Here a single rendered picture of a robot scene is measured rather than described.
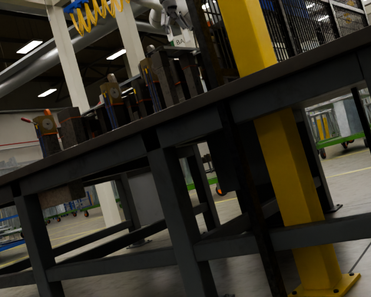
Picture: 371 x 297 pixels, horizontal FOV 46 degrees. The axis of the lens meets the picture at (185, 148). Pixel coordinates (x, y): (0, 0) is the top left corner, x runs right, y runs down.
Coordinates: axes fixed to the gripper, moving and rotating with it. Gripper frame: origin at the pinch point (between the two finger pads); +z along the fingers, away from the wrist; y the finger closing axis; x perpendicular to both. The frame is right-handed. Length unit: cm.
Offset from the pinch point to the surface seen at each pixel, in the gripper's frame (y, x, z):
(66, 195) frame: 47, -62, 60
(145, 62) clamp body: 25.1, -4.7, 10.9
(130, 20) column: -580, -548, -314
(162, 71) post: 40.2, 16.6, 23.3
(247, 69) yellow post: 53, 62, 40
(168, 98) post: 40, 16, 35
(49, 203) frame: 48, -77, 61
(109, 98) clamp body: 21.9, -38.2, 17.2
